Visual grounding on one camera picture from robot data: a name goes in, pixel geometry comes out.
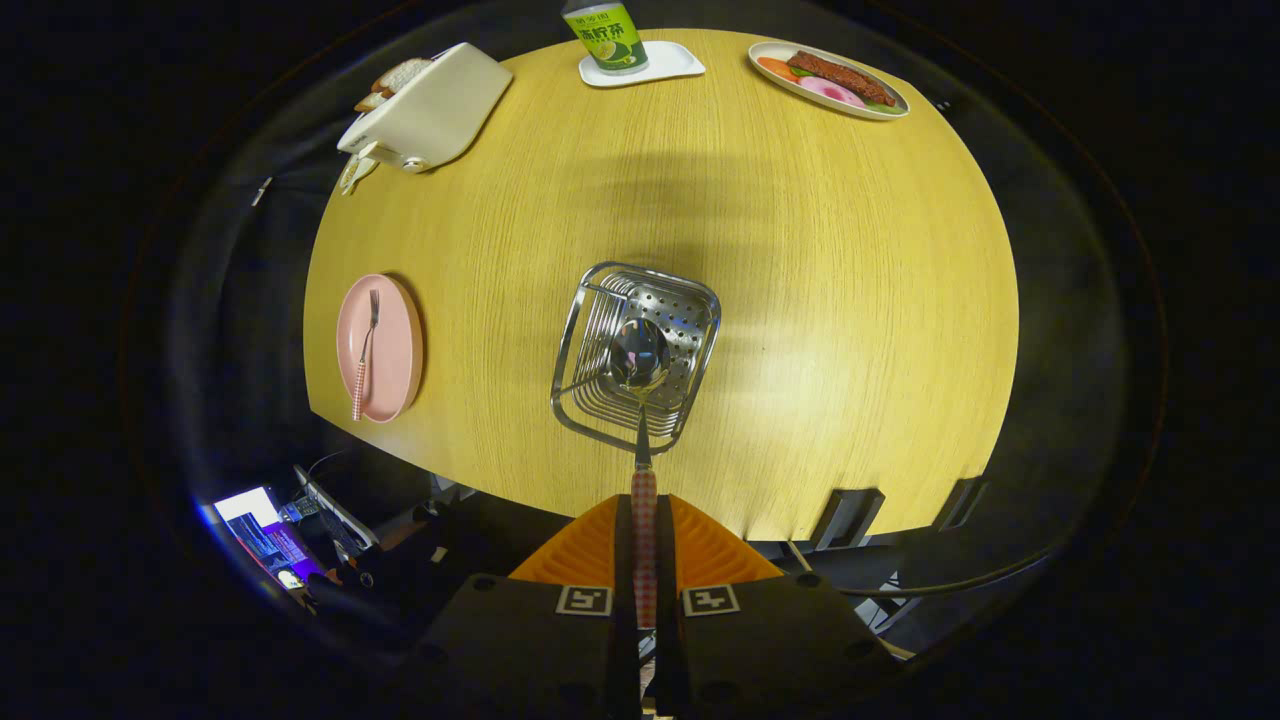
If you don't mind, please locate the pink round plate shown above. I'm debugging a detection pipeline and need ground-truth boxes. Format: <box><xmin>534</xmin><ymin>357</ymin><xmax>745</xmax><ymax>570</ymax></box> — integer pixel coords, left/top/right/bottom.
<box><xmin>336</xmin><ymin>274</ymin><xmax>425</xmax><ymax>424</ymax></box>

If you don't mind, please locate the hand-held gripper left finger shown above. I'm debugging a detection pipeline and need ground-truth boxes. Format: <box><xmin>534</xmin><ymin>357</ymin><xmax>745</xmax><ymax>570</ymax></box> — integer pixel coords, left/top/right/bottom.
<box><xmin>400</xmin><ymin>494</ymin><xmax>637</xmax><ymax>720</ymax></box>

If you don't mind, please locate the white toaster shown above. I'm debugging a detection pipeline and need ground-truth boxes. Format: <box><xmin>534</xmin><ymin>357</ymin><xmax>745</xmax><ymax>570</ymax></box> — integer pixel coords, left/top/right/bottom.
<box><xmin>337</xmin><ymin>42</ymin><xmax>514</xmax><ymax>175</ymax></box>

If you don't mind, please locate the metal wire basket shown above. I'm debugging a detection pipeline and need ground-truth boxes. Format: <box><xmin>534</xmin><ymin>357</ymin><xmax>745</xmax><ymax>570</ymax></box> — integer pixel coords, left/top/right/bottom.
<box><xmin>550</xmin><ymin>262</ymin><xmax>723</xmax><ymax>456</ymax></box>

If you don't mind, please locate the silver flat device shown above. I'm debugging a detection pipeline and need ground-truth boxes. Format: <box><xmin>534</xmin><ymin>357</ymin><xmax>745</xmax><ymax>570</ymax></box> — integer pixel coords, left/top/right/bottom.
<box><xmin>295</xmin><ymin>465</ymin><xmax>381</xmax><ymax>551</ymax></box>

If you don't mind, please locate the checkered handle fork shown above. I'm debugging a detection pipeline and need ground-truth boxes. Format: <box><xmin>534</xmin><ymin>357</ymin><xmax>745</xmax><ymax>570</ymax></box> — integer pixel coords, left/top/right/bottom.
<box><xmin>352</xmin><ymin>290</ymin><xmax>381</xmax><ymax>421</ymax></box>

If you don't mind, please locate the black table bracket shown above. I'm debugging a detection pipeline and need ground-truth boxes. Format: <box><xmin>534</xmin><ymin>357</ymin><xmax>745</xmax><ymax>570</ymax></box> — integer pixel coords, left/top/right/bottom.
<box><xmin>935</xmin><ymin>478</ymin><xmax>991</xmax><ymax>531</ymax></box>
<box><xmin>812</xmin><ymin>488</ymin><xmax>886</xmax><ymax>549</ymax></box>

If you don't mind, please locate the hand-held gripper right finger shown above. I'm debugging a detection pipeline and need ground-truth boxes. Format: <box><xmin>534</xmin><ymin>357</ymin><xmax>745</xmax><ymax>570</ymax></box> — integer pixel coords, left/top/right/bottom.
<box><xmin>655</xmin><ymin>494</ymin><xmax>901</xmax><ymax>720</ymax></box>

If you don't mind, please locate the brown meat slice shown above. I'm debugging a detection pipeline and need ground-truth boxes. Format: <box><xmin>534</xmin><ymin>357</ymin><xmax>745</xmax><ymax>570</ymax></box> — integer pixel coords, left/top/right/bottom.
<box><xmin>787</xmin><ymin>50</ymin><xmax>898</xmax><ymax>108</ymax></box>

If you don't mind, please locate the black cable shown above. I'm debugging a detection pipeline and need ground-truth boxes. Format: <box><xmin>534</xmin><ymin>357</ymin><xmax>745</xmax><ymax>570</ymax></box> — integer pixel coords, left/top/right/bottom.
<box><xmin>840</xmin><ymin>545</ymin><xmax>1061</xmax><ymax>598</ymax></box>

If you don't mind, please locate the white square coaster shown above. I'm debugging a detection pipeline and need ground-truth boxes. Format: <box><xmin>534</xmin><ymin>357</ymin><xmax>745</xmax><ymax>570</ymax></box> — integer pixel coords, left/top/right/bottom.
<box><xmin>579</xmin><ymin>40</ymin><xmax>707</xmax><ymax>89</ymax></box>

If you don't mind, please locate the grey cable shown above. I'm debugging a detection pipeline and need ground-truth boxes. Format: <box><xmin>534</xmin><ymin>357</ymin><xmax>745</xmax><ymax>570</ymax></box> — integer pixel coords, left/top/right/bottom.
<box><xmin>788</xmin><ymin>543</ymin><xmax>913</xmax><ymax>659</ymax></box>

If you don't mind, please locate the checkered handle spoon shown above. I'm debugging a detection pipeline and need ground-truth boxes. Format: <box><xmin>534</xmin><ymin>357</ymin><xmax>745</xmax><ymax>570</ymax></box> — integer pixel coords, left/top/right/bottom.
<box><xmin>608</xmin><ymin>318</ymin><xmax>673</xmax><ymax>629</ymax></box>

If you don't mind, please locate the white oval plate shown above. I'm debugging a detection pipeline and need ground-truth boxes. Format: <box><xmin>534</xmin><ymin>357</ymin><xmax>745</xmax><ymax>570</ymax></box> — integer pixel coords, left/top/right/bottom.
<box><xmin>748</xmin><ymin>41</ymin><xmax>911</xmax><ymax>122</ymax></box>

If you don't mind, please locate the lit laptop screen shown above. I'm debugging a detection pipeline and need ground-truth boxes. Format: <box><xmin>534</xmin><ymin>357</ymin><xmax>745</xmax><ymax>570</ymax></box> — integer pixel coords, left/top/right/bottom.
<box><xmin>215</xmin><ymin>487</ymin><xmax>321</xmax><ymax>591</ymax></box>

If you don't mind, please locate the green label drink bottle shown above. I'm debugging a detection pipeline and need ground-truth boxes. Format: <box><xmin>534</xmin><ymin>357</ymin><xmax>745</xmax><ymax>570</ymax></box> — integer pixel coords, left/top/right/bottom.
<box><xmin>561</xmin><ymin>0</ymin><xmax>649</xmax><ymax>75</ymax></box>

